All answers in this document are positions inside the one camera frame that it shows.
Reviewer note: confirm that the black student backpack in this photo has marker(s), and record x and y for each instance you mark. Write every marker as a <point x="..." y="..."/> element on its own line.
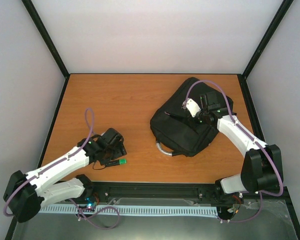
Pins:
<point x="175" y="130"/>

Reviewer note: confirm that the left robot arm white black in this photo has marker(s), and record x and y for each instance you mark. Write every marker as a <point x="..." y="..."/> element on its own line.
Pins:
<point x="27" y="193"/>

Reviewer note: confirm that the left black frame post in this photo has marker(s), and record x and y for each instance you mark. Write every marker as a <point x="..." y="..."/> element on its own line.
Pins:
<point x="36" y="19"/>

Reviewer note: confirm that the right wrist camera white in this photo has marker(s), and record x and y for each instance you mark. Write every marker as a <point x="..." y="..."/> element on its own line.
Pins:
<point x="192" y="107"/>

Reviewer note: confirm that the black frame post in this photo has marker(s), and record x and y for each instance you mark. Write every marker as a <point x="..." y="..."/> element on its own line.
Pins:
<point x="36" y="19"/>
<point x="270" y="31"/>

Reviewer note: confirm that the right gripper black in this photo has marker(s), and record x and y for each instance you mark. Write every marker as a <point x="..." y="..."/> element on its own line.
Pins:
<point x="195" y="124"/>

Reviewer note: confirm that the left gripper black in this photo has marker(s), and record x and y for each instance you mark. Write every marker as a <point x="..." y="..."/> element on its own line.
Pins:
<point x="120" y="151"/>

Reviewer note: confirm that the light blue cable duct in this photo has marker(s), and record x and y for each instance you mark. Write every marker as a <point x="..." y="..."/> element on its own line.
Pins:
<point x="152" y="211"/>

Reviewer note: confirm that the green black highlighter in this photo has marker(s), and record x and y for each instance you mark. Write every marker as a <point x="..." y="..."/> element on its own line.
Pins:
<point x="116" y="162"/>

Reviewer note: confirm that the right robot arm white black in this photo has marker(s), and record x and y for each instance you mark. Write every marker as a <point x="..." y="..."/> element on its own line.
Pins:
<point x="262" y="165"/>

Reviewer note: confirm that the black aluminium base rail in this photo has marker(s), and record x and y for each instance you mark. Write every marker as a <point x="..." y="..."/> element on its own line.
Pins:
<point x="197" y="192"/>

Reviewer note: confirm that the right black frame post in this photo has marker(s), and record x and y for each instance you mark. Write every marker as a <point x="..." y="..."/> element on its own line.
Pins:
<point x="270" y="31"/>

